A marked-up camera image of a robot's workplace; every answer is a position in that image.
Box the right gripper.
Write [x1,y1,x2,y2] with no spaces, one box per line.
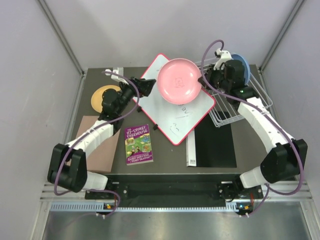
[197,64,231,93]

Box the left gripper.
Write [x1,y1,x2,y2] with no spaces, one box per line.
[116,77,156,115]

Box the pink plate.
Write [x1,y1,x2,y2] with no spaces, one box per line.
[156,58,202,105]

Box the white wire dish rack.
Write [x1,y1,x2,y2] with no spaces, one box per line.
[198,53,273,128]

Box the yellow plate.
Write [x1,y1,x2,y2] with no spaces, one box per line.
[90,85,121,113]

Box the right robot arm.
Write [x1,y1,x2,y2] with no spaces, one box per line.
[198,59,308,198]

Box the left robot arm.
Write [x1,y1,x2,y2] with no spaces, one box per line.
[47,77,156,199]

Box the blue plate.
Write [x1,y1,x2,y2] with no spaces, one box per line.
[231,53,251,86]

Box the red-framed whiteboard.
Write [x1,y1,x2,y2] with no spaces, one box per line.
[138,53,216,146]

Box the purple treehouse book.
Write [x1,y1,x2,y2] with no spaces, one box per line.
[124,124,154,166]

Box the black flat box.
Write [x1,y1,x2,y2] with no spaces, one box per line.
[186,114,237,168]

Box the brown cardboard sheet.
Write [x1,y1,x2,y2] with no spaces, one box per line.
[75,115,120,173]

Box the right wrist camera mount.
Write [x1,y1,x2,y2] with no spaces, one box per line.
[213,48,232,71]

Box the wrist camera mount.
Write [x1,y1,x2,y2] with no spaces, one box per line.
[213,48,232,71]
[104,67,126,83]

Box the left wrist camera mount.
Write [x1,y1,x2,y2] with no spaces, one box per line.
[104,67,126,83]

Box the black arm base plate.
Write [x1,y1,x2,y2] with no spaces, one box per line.
[84,174,266,201]

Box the aluminium front rail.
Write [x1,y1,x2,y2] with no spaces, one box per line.
[40,183,313,213]

